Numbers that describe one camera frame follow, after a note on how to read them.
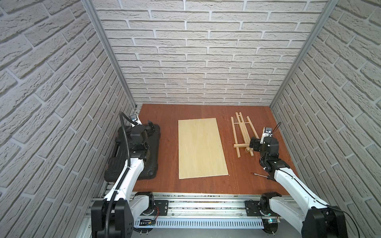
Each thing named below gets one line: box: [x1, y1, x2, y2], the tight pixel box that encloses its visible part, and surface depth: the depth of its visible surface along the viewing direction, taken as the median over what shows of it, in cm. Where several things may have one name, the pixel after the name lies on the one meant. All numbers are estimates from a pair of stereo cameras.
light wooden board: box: [178, 118, 229, 180], surface depth 96 cm
